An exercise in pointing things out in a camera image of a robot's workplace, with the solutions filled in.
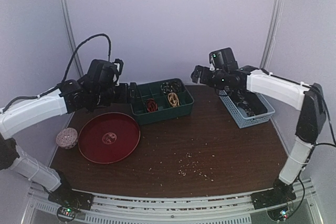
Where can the dark green divided organizer box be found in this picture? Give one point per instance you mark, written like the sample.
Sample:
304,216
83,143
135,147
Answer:
152,90

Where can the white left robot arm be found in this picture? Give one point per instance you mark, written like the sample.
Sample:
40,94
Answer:
98,88

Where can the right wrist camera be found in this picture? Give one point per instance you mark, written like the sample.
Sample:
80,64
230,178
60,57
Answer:
212,61

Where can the black white rolled tie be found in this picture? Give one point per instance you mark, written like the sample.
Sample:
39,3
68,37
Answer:
171,86

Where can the plain black tie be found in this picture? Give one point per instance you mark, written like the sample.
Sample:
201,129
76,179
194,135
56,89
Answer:
254,102

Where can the light blue perforated basket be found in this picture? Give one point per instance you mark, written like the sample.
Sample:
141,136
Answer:
238,114

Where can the red round tray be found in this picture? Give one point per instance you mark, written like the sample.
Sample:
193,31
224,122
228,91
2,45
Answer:
109,138

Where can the right aluminium frame post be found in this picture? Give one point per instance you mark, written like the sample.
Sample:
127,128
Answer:
271,35

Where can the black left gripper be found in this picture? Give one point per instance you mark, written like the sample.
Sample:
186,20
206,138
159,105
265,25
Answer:
124,97

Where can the tan patterned rolled tie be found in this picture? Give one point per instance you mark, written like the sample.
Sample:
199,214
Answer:
173,99

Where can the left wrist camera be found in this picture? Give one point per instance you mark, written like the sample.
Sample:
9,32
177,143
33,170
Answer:
117,69

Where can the left aluminium frame post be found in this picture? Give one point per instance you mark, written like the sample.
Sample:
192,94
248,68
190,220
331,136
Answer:
68,26

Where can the aluminium frame post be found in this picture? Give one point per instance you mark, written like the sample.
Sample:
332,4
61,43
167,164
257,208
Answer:
68,26
271,35

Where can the orange navy striped tie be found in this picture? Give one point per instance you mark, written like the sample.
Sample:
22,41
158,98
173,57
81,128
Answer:
151,105

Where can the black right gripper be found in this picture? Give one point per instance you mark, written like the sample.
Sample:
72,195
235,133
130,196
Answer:
203,74

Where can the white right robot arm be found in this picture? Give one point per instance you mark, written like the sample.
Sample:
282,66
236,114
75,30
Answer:
306,100

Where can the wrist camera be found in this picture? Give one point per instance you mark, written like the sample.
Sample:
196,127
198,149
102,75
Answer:
117,69
212,61

